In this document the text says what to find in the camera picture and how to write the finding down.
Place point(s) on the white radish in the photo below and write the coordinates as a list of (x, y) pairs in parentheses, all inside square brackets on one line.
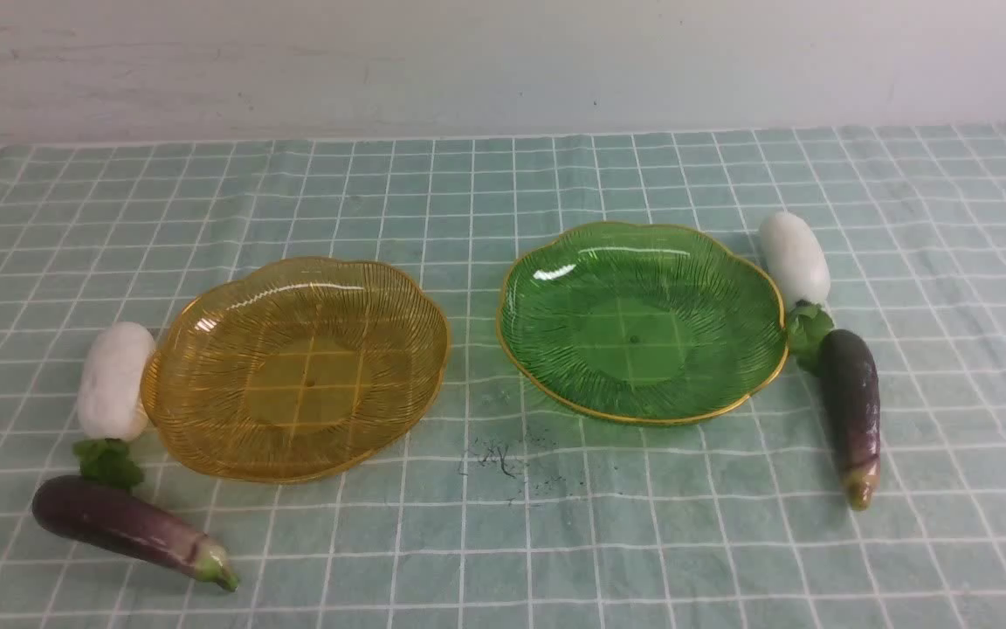
[(798, 266), (109, 406)]

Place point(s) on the purple eggplant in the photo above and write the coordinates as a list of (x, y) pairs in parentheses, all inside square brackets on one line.
[(849, 380), (88, 512)]

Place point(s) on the green checkered tablecloth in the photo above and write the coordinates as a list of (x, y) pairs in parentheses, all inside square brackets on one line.
[(500, 509)]

